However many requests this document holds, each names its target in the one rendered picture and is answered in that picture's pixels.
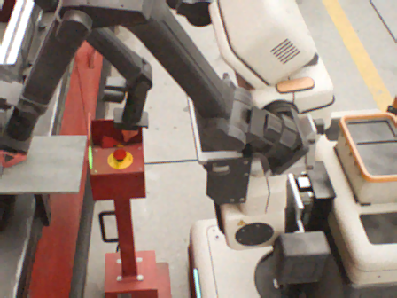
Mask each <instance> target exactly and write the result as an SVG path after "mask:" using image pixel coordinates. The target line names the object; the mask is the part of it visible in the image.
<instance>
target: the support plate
mask: <svg viewBox="0 0 397 298"><path fill-rule="evenodd" d="M86 143H87V136H40V137H33V139H32V142H31V145H30V147H29V150H28V152H27V158H26V159H25V160H23V161H20V162H17V163H15V164H13V165H12V166H11V167H9V168H4V172H3V174H2V177H1V180H0V194H79V191H80V185H81V180H82V164H83V160H84V154H85V148H86ZM14 158H15V157H13V156H11V155H9V154H7V158H6V160H5V162H9V161H10V160H12V159H14Z"/></svg>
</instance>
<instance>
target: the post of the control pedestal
mask: <svg viewBox="0 0 397 298"><path fill-rule="evenodd" d="M113 207H114V214H115V221H116V227H117V233H118V240H119V246H120V252H121V271H122V276H130V275H131V276H132V275H136V246H135V236H134V228H133V219H132V210H131V200H130V199H125V200H113Z"/></svg>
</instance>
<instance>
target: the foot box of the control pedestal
mask: <svg viewBox="0 0 397 298"><path fill-rule="evenodd" d="M136 258H142V259H143V276H144V281H131V282H118V283H117V260H120V259H121V252H110V253H105V298H172V295H171V285H170V276H169V267H168V262H159V263H156V255H155V250H152V251H136Z"/></svg>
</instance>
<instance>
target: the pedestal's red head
mask: <svg viewBox="0 0 397 298"><path fill-rule="evenodd" d="M91 122H92V141H93V149H92V151H91V168H90V113H89V125H88V143H87V162H88V164H89V169H90V189H91V193H92V198H93V200H94V201H99V200H125V199H140V198H146V187H145V173H144V133H143V128H139V127H138V132H137V133H136V135H134V136H133V137H131V138H130V139H129V140H128V142H127V143H126V142H124V136H123V133H122V131H121V129H114V128H113V119H102V120H91ZM114 145H124V146H125V147H113V146H114ZM117 149H123V150H125V151H126V152H128V153H130V154H131V155H132V158H133V161H132V162H131V164H130V165H129V166H128V167H127V168H123V169H116V168H112V167H111V166H110V165H109V163H108V157H109V156H110V154H111V153H113V152H114V151H115V150H117Z"/></svg>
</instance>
